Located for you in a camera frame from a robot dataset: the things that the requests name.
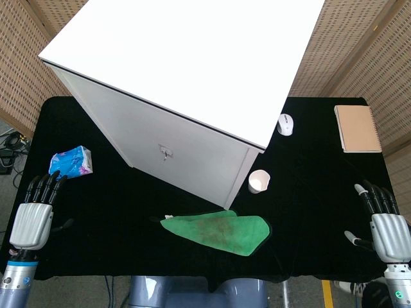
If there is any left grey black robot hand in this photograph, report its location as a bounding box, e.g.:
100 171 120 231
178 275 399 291
8 171 75 252

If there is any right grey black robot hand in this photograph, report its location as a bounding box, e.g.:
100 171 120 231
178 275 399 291
344 180 411 264

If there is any green cloth with black loop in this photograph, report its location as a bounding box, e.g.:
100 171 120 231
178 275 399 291
159 210 271 257

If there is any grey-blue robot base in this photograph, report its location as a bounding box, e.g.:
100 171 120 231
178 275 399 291
128 275 269 308

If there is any black white sneaker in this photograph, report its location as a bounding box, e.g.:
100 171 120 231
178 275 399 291
333 278 386 303

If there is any black power adapter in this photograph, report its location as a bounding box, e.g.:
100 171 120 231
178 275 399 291
0 150 20 176

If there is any blue tissue pack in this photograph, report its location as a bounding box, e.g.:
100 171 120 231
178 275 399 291
48 145 94 181

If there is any black tablecloth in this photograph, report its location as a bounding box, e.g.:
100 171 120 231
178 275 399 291
0 95 402 285

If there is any brown spiral notebook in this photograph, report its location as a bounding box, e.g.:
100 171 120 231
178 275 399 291
333 105 383 154

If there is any metal table leg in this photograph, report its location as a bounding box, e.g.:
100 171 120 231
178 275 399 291
281 278 290 308

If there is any white paper cup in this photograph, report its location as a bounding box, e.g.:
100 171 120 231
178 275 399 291
247 169 271 194

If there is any white computer mouse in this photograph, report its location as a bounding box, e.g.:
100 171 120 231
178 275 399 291
277 114 295 137

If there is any white cabinet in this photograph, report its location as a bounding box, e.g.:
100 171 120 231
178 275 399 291
37 0 326 211

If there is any black cable coil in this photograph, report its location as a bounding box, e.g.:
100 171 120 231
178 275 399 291
3 132 30 151

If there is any thin black cable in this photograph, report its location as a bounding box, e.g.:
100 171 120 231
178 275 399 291
103 275 116 308

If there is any small metal wall hook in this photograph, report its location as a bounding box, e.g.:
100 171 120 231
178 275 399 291
159 144 174 161

